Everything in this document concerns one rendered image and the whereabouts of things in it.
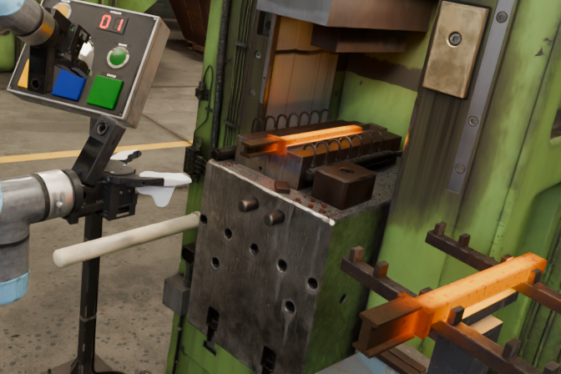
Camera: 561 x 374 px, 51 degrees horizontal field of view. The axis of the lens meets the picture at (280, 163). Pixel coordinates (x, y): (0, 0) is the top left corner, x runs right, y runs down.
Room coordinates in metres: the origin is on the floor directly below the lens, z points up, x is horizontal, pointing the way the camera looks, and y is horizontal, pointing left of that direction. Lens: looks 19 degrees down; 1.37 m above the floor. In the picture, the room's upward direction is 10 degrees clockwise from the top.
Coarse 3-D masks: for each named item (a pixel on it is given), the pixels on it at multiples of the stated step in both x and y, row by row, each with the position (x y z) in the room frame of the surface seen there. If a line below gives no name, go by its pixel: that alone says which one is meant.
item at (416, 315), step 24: (504, 264) 0.77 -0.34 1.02; (528, 264) 0.79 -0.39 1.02; (456, 288) 0.68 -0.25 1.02; (480, 288) 0.69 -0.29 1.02; (504, 288) 0.73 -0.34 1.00; (360, 312) 0.56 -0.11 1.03; (384, 312) 0.57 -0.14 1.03; (408, 312) 0.58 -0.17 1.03; (432, 312) 0.60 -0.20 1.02; (360, 336) 0.56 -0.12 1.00; (384, 336) 0.57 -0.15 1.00; (408, 336) 0.59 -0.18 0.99
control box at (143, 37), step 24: (48, 0) 1.55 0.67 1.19; (72, 0) 1.55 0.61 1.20; (96, 24) 1.50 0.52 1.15; (120, 24) 1.49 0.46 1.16; (144, 24) 1.48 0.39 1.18; (24, 48) 1.49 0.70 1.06; (96, 48) 1.46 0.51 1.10; (120, 48) 1.45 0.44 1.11; (144, 48) 1.45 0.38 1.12; (96, 72) 1.43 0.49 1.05; (120, 72) 1.42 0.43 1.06; (144, 72) 1.44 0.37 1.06; (24, 96) 1.44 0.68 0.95; (48, 96) 1.41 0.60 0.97; (120, 96) 1.39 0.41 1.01; (144, 96) 1.45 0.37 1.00; (120, 120) 1.37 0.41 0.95
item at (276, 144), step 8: (336, 128) 1.43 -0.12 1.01; (344, 128) 1.44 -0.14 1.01; (352, 128) 1.46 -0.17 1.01; (360, 128) 1.47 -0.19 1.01; (272, 136) 1.24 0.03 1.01; (288, 136) 1.28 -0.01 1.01; (296, 136) 1.29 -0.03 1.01; (304, 136) 1.30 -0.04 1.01; (312, 136) 1.31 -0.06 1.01; (320, 136) 1.34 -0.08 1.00; (328, 136) 1.36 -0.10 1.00; (248, 144) 1.16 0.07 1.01; (256, 144) 1.17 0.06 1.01; (264, 144) 1.18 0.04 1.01; (272, 144) 1.22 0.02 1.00; (280, 144) 1.22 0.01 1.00; (240, 152) 1.17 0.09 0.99; (248, 152) 1.16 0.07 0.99; (256, 152) 1.18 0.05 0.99; (264, 152) 1.19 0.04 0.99; (272, 152) 1.21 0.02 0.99; (280, 152) 1.22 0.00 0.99
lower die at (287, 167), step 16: (288, 128) 1.45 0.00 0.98; (304, 128) 1.48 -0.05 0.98; (320, 128) 1.47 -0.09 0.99; (384, 128) 1.55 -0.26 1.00; (240, 144) 1.31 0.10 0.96; (288, 144) 1.24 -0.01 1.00; (304, 144) 1.27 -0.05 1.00; (320, 144) 1.31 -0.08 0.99; (336, 144) 1.33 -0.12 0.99; (352, 144) 1.36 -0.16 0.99; (368, 144) 1.39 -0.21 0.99; (384, 144) 1.46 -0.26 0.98; (240, 160) 1.31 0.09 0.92; (256, 160) 1.28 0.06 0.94; (272, 160) 1.25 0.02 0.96; (288, 160) 1.22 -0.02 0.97; (304, 160) 1.20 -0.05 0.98; (320, 160) 1.24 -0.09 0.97; (272, 176) 1.24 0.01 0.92; (288, 176) 1.21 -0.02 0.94
